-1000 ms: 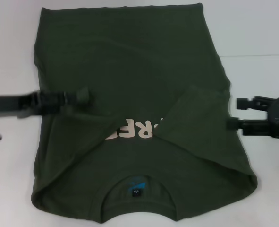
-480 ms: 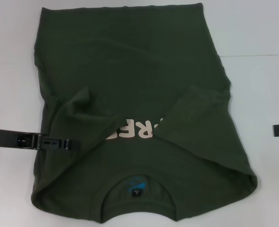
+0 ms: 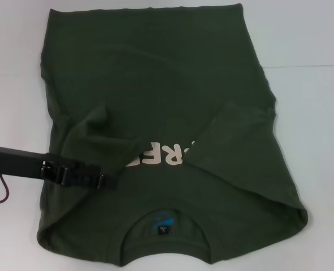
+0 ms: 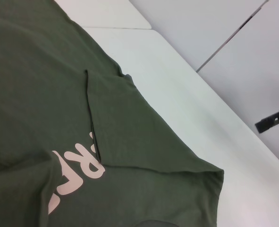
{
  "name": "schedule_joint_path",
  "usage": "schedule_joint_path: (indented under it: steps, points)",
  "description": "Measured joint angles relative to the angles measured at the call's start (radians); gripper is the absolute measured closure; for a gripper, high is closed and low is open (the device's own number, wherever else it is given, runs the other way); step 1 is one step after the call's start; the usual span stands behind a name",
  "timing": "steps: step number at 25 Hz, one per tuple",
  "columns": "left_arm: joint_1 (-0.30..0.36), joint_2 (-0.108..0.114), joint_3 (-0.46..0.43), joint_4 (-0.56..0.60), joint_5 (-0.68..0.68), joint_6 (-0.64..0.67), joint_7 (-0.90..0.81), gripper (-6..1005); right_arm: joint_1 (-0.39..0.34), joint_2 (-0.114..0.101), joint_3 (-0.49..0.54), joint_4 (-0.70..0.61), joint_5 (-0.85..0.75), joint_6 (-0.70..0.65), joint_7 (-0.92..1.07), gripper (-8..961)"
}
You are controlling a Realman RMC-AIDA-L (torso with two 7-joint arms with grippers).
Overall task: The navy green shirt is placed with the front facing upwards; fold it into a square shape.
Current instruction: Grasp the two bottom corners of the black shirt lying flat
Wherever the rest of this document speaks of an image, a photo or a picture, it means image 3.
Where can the dark green FREE t-shirt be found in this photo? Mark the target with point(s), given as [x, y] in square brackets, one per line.
[155, 98]

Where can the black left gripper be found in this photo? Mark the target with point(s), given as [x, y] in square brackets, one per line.
[22, 165]

